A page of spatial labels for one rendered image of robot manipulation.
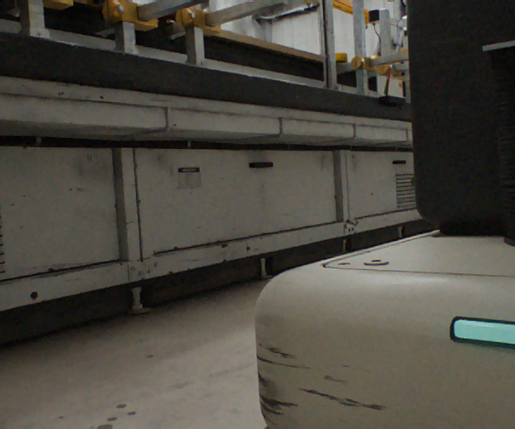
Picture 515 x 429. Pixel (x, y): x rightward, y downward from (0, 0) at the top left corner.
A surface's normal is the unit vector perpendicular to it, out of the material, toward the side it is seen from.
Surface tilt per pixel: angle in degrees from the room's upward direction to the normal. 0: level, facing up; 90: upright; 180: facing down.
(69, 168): 90
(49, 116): 90
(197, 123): 90
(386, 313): 62
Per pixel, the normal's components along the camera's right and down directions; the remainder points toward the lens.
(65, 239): 0.79, -0.01
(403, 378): -0.62, 0.08
